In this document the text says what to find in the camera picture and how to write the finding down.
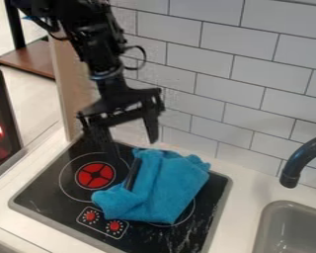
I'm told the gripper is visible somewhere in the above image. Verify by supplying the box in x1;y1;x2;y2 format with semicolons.
74;69;168;160

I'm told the blue cloth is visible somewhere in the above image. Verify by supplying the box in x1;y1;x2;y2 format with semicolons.
90;147;212;225

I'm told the toy microwave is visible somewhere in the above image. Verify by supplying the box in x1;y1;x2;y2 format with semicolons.
0;64;27;176

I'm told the tap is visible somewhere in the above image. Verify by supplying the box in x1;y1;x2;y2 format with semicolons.
277;132;316;190

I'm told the toy stove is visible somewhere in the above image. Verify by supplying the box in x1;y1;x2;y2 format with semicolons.
7;135;235;253

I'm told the wooden table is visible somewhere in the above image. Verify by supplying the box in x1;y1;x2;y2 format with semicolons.
0;0;58;80

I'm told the toy sink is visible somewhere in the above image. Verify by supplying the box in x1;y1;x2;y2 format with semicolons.
250;200;316;253

